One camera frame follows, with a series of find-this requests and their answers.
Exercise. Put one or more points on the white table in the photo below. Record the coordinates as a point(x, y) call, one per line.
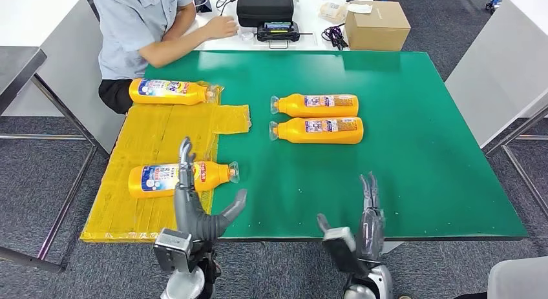
point(43, 14)
point(505, 66)

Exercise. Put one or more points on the white crumpled tissue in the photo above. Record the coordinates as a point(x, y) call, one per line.
point(359, 7)

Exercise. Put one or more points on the grey steel table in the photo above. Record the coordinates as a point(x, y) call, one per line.
point(17, 66)

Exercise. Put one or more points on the person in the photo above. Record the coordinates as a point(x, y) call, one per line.
point(124, 27)

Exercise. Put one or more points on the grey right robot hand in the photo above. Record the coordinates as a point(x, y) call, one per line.
point(370, 233)

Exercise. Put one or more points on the clear plastic packet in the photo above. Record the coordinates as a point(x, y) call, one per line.
point(332, 10)

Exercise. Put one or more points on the white table foot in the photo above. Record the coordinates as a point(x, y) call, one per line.
point(391, 247)

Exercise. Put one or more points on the brown cardboard box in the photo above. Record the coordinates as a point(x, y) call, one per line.
point(376, 27)

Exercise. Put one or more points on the black carrying case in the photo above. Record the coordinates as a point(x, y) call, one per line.
point(264, 8)

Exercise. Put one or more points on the small white round case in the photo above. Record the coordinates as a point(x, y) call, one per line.
point(247, 35)

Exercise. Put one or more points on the white chair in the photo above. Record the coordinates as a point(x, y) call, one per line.
point(518, 282)

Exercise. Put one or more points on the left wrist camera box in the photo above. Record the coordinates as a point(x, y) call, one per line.
point(173, 250)

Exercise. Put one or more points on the yellow taped cardboard mat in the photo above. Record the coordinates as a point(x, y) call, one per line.
point(150, 138)

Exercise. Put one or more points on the orange detergent bottle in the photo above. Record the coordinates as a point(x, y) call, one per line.
point(295, 134)
point(195, 94)
point(216, 177)
point(299, 109)

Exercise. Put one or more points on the black handheld controller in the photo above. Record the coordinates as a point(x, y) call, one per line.
point(277, 32)

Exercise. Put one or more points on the dark tablet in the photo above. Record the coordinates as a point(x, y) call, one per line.
point(201, 2)

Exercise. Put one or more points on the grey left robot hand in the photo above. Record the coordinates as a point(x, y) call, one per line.
point(192, 220)

